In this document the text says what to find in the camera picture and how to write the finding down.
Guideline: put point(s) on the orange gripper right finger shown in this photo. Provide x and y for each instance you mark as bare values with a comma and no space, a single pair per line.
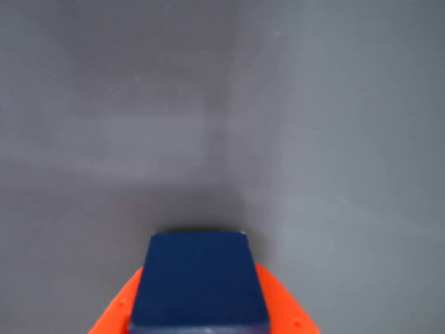
288,306

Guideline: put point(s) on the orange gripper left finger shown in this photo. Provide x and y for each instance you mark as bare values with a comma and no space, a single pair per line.
116,308

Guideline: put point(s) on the dark blue cube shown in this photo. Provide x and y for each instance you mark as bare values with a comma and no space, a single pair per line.
198,278

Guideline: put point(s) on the dark grey mat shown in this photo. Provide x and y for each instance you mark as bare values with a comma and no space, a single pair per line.
222,104

